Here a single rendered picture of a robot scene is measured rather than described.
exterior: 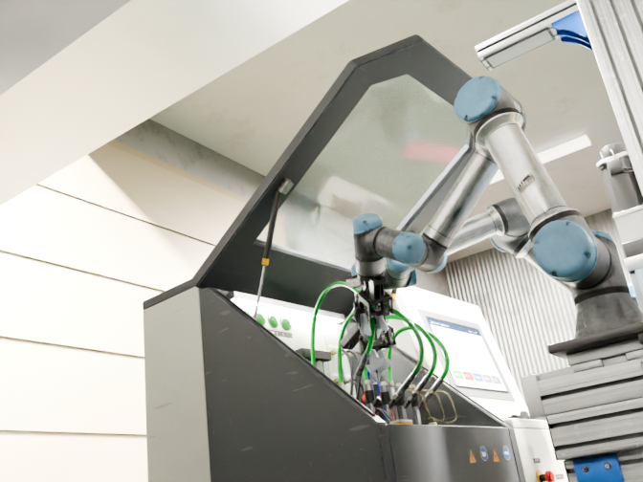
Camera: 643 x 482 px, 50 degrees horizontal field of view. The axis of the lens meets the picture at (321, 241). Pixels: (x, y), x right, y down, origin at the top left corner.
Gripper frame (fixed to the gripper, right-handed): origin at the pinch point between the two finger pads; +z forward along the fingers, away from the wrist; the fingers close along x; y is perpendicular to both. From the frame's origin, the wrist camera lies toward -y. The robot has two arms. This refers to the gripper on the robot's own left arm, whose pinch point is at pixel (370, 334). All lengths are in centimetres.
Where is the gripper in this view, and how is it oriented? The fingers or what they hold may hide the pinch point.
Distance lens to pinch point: 192.7
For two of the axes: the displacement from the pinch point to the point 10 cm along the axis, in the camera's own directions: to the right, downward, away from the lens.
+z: 0.8, 9.2, 3.9
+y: 4.0, 3.3, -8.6
